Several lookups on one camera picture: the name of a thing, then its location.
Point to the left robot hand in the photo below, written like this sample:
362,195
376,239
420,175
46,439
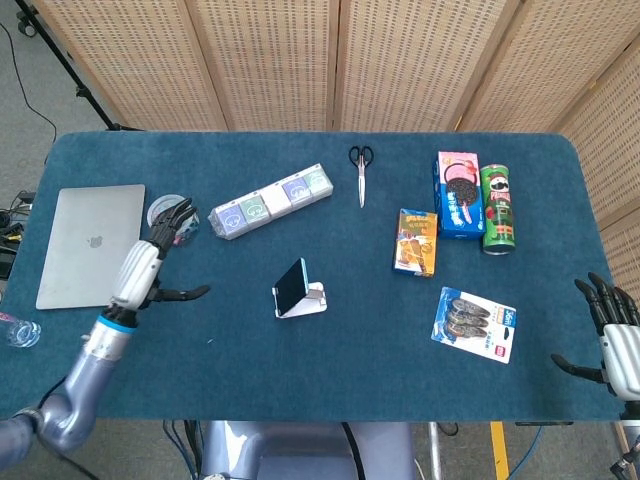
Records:
137,275

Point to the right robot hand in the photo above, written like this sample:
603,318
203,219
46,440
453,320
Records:
620,350

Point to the black smartphone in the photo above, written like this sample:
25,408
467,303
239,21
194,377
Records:
290,287

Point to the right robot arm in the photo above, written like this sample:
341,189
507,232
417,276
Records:
632,430

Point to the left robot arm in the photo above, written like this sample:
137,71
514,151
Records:
92,377

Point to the white folding phone stand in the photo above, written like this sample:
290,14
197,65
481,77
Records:
314,305

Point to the grey laptop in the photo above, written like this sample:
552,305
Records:
90,240

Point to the clear jar of binder clips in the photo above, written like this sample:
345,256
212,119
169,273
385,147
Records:
161,207

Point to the clear plastic bottle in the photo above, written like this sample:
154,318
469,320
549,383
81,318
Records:
22,334

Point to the blue blister pack of clips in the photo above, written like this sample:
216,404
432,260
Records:
475,325

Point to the wrapped pack of pastel boxes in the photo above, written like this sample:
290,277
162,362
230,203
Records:
270,202

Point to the green Pringles can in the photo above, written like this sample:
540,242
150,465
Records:
497,210

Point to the grey metal table leg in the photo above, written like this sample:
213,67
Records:
436,450

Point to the blue velvet table cover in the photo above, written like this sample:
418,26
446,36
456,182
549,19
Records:
325,370

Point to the blue Oreo cookie box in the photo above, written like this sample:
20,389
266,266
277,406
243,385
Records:
457,200

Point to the orange and blue snack box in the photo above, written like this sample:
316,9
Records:
415,242

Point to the grey blue robot torso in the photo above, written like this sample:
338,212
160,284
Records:
300,450

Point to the wicker folding screen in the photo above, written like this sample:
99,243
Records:
280,60

